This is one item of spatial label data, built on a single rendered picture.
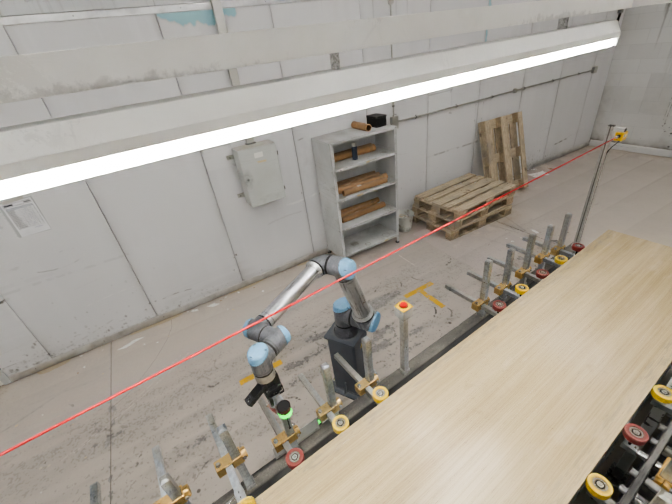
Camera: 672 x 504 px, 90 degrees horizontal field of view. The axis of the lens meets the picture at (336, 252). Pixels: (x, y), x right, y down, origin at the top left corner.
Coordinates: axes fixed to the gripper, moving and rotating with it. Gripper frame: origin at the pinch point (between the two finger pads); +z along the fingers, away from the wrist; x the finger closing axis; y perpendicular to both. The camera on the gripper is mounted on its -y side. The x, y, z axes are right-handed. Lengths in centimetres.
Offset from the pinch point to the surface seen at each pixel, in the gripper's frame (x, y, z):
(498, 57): -47, 77, -133
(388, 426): -37, 40, 11
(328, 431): -9.8, 21.2, 31.1
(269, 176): 222, 111, -32
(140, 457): 102, -85, 100
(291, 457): -20.5, -2.6, 10.7
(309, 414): 50, 32, 101
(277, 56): -44, 15, -141
